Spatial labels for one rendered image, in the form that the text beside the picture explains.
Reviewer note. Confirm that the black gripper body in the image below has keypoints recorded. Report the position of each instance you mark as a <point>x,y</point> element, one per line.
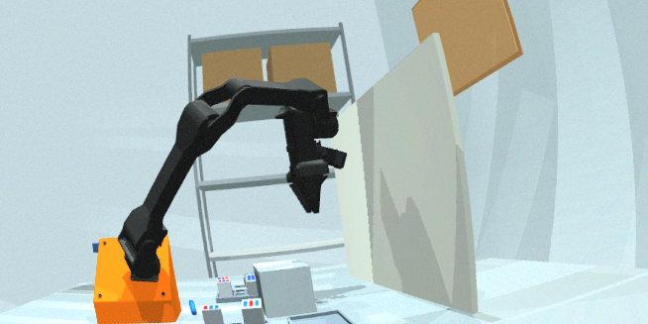
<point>302,159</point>

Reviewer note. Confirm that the blue rod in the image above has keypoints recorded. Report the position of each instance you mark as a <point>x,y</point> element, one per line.
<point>192,307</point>

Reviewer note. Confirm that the large off-white flat panel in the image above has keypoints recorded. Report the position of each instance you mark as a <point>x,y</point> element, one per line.
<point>403,191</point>

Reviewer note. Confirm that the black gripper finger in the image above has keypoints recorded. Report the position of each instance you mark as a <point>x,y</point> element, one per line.
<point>311,188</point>
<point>300,197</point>

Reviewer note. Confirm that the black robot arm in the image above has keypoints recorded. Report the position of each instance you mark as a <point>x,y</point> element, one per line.
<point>197,131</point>

